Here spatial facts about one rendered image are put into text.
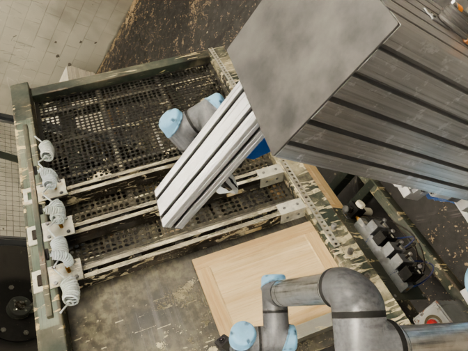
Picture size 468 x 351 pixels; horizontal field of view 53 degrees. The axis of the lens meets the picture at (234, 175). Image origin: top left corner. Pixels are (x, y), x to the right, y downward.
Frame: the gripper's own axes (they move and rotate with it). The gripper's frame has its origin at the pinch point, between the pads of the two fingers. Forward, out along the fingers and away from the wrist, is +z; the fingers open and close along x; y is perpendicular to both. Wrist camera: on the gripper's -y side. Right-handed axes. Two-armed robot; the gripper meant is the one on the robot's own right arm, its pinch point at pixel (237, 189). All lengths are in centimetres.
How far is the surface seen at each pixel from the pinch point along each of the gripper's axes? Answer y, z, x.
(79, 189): 93, 7, -41
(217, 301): 35, 46, 10
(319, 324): 0, 64, 18
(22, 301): 135, 27, -1
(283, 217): 11, 57, -32
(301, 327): 6, 61, 19
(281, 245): 13, 59, -19
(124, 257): 68, 22, -5
